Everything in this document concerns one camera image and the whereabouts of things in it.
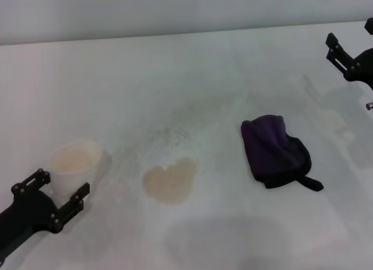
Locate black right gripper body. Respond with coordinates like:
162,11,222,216
345,48,373,92

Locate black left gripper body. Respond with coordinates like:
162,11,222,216
0,190,56,255

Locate white paper cup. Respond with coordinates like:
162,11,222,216
48,139,103,201

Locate purple rag with black trim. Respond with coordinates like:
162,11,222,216
240,114,325,192

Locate brown water stain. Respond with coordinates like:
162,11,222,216
142,156,198,206

